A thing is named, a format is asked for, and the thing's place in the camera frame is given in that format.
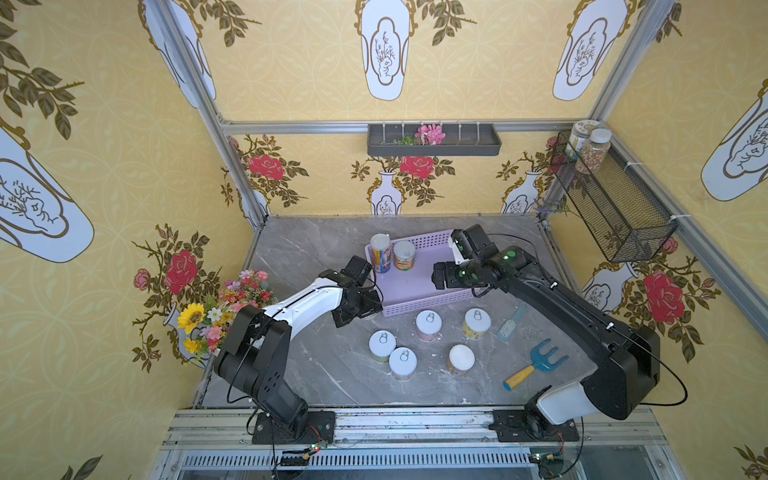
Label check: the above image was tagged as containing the dark grey wall shelf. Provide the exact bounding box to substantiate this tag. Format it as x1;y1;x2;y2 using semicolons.
367;122;502;157

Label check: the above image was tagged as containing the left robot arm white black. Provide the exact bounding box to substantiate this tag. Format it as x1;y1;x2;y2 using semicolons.
213;256;383;442

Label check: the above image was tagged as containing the artificial flower bouquet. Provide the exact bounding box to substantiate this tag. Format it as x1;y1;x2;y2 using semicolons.
176;270;275;359

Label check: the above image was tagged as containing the teal garden fork yellow handle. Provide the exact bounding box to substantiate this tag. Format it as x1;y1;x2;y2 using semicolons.
503;338;569;391

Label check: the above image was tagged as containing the pink flower on shelf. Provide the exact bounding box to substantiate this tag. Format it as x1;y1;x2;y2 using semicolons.
415;124;446;145

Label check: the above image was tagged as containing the teal brush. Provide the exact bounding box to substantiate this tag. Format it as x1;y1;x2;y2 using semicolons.
496;302;529;343

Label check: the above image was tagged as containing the tall colourful mixed-food can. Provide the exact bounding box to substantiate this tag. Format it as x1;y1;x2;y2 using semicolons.
370;233;392;274

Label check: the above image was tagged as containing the spice jar white lid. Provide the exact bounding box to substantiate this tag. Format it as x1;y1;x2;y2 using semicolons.
576;128;612;174

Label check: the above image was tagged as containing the spice jar behind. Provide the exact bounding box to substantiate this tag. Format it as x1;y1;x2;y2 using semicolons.
565;119;602;158

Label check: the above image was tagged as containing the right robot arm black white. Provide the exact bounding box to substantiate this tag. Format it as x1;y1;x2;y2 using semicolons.
431;224;671;430

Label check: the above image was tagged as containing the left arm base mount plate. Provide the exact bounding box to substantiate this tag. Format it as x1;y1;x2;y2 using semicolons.
251;410;336;445

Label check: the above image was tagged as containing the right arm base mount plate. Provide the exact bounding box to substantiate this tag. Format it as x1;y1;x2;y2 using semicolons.
488;409;581;443

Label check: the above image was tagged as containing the black wire mesh basket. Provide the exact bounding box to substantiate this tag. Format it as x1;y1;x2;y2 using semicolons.
551;131;677;263

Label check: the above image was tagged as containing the pink purple label can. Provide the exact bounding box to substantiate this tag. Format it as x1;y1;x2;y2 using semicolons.
388;347;418;380

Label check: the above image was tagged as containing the yellow peach can white lid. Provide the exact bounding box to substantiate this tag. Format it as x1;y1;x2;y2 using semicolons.
393;240;416;271

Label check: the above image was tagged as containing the lilac perforated plastic basket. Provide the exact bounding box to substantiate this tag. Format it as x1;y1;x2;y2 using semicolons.
365;230;472;317

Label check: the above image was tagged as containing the orange can plain white lid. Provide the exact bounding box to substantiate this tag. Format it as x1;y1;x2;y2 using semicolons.
447;344;476;376

